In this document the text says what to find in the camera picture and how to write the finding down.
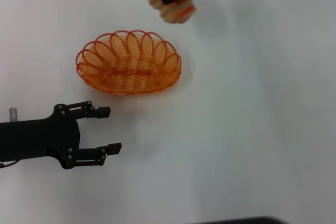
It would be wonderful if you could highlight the silver fitting on left gripper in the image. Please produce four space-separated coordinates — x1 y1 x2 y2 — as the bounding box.
8 107 18 123

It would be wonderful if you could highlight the orange wire oval basket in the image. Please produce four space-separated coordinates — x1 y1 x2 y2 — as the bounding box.
76 29 183 95

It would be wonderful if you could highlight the thin red cable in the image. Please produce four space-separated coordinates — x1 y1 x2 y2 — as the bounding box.
0 159 19 169

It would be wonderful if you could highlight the dark rounded robot base edge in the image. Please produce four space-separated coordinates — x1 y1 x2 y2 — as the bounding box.
198 216 287 224

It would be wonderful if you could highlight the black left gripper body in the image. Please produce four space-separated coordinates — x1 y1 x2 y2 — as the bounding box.
0 104 81 170

